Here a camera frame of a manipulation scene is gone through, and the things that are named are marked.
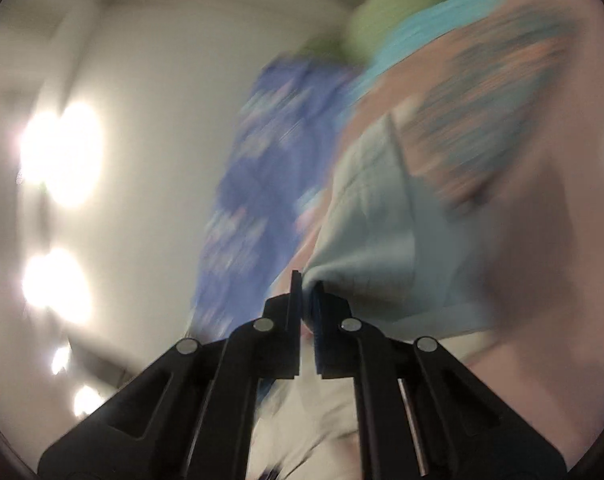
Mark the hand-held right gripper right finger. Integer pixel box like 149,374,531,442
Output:
308,281,568,480

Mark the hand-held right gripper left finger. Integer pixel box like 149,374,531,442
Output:
37,270,303,480

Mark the light grey garment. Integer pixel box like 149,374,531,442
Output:
302,112,500,338

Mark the blue printed bed sheet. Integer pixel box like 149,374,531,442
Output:
188,54,365,343

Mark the pink polka dot blanket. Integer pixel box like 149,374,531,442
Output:
327,0,604,468

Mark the floral patterned folded cloth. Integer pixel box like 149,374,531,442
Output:
404,5,585,213

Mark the teal cloth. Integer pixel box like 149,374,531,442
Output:
349,0,525,108

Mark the green pillow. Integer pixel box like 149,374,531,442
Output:
299,0,465,63

